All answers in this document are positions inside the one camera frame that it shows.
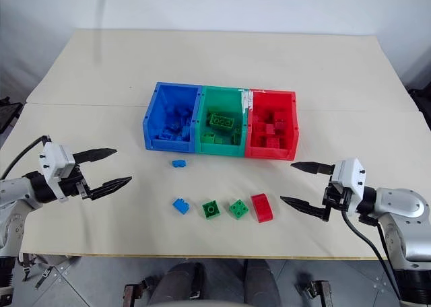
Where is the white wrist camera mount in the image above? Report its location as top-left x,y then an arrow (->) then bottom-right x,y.
38,142 -> 76,203
331,157 -> 367,217

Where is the rusty metal bracket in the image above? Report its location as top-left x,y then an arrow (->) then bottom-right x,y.
295,279 -> 333,307
122,275 -> 151,307

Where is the dark rounded shape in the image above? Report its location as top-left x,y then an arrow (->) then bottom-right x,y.
149,262 -> 207,305

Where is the blue plastic bin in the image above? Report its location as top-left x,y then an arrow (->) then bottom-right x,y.
141,81 -> 203,153

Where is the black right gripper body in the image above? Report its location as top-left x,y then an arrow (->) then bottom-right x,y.
321,182 -> 348,223

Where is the green four-stud brick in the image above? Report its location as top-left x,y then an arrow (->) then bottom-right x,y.
228,198 -> 251,221

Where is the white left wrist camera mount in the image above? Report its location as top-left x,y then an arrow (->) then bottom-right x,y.
38,142 -> 76,203

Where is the large green eight-stud brick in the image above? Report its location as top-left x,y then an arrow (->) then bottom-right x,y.
208,112 -> 236,132

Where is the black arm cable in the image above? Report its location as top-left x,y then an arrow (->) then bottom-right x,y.
0,135 -> 53,180
340,208 -> 405,303

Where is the red curved brick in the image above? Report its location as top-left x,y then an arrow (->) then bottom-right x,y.
250,193 -> 275,224

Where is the red plastic bin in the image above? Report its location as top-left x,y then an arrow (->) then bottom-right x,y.
244,90 -> 300,162

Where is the green plastic bin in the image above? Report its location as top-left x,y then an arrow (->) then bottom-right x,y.
194,84 -> 252,158

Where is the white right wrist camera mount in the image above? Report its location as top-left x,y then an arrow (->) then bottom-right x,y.
331,157 -> 367,217

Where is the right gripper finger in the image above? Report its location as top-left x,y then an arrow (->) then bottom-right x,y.
279,195 -> 329,222
290,161 -> 335,176

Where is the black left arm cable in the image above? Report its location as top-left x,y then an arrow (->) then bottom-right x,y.
0,135 -> 53,180

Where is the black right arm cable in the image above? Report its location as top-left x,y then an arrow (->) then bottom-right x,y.
340,208 -> 405,303

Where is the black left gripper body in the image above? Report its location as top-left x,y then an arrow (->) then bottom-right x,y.
56,166 -> 94,201

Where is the green brick with round hole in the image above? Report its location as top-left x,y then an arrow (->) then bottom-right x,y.
201,201 -> 223,221

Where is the black equipment frame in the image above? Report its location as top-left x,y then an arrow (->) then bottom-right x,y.
408,88 -> 431,128

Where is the black strap with buckles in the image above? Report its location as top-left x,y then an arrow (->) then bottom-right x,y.
18,252 -> 57,290

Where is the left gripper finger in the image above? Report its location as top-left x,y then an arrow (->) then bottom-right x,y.
88,176 -> 133,201
73,147 -> 119,164

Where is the blue square brick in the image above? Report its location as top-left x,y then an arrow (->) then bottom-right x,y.
172,198 -> 191,216

